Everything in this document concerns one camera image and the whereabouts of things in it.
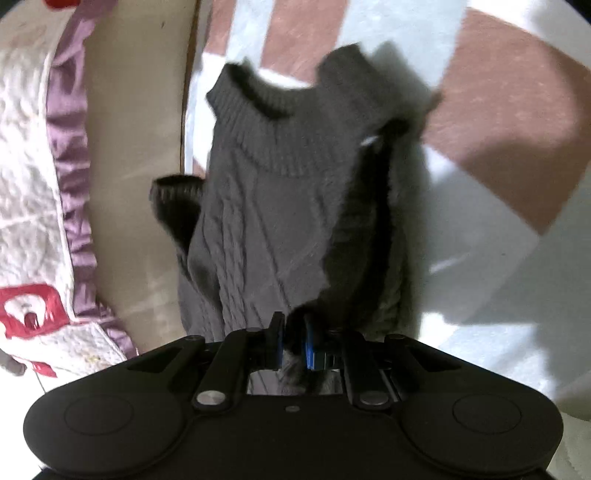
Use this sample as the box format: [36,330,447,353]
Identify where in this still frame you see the beige bed frame side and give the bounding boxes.
[85,1,195,351]

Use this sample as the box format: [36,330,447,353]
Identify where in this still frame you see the quilted bear print bedspread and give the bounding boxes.
[1,1,136,380]

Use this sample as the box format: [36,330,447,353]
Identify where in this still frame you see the checkered floor rug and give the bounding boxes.
[182,1,590,418]

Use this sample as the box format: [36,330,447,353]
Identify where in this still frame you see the dark grey knit sweater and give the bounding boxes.
[148,43,442,398]

